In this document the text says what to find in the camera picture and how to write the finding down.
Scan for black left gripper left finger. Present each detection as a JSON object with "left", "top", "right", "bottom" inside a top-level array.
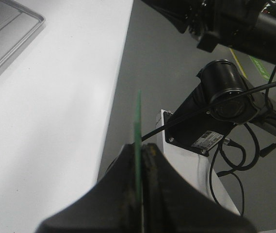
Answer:
[{"left": 37, "top": 144, "right": 141, "bottom": 233}]

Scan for black overhead gripper assembly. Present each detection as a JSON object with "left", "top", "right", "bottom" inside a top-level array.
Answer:
[{"left": 144, "top": 0, "right": 276, "bottom": 65}]

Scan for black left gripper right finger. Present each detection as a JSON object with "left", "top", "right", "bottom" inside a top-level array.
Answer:
[{"left": 142, "top": 143, "right": 255, "bottom": 233}]

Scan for green perforated board front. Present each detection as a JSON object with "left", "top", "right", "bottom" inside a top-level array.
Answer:
[{"left": 133, "top": 90, "right": 144, "bottom": 233}]

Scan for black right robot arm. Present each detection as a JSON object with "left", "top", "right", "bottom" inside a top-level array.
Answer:
[{"left": 146, "top": 0, "right": 276, "bottom": 155}]

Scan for silver metal tray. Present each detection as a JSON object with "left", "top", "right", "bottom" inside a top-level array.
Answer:
[{"left": 0, "top": 0, "right": 45, "bottom": 70}]

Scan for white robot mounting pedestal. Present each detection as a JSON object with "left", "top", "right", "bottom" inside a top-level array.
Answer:
[{"left": 155, "top": 109, "right": 241, "bottom": 216}]

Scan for black cable across view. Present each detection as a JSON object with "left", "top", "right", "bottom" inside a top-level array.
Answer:
[{"left": 140, "top": 77, "right": 276, "bottom": 142}]

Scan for black looping cables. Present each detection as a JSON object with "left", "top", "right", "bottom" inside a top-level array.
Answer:
[{"left": 209, "top": 64, "right": 276, "bottom": 216}]

